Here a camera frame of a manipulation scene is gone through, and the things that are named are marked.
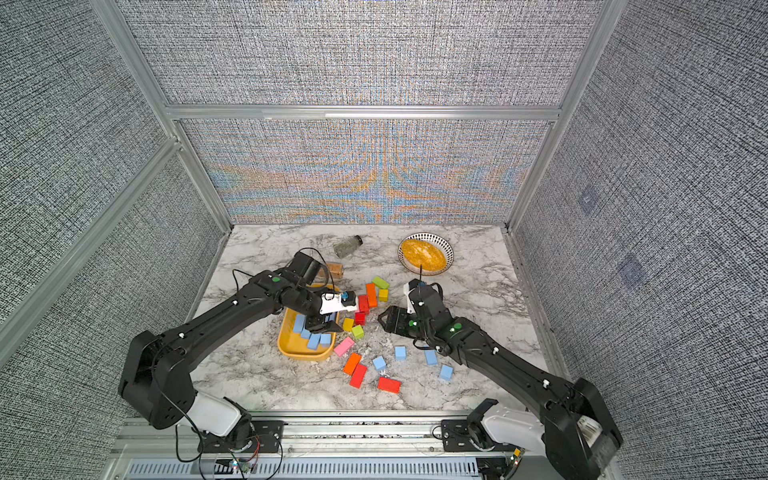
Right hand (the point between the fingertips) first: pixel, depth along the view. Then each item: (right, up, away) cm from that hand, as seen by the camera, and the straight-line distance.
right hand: (385, 314), depth 79 cm
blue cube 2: (+4, -13, +6) cm, 15 cm away
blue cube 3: (-2, -15, +5) cm, 16 cm away
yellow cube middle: (-11, -6, +13) cm, 18 cm away
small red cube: (-8, -4, +15) cm, 17 cm away
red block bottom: (+1, -20, +3) cm, 20 cm away
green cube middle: (-8, -7, +11) cm, 15 cm away
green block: (-2, +6, +24) cm, 25 cm away
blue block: (-27, -6, +13) cm, 30 cm away
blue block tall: (-21, -10, +9) cm, 25 cm away
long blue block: (+13, -14, +6) cm, 20 cm away
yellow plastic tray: (-27, -11, +9) cm, 31 cm away
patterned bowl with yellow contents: (+16, +17, +24) cm, 33 cm away
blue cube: (-17, -9, +7) cm, 20 cm away
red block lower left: (-8, -18, +4) cm, 20 cm away
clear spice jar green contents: (-14, +18, +30) cm, 38 cm away
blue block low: (-23, -8, +9) cm, 26 cm away
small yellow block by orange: (-1, +2, +19) cm, 19 cm away
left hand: (-11, 0, +2) cm, 11 cm away
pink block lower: (-12, -11, +8) cm, 18 cm away
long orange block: (-5, +3, +21) cm, 22 cm away
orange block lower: (-10, -16, +7) cm, 20 cm away
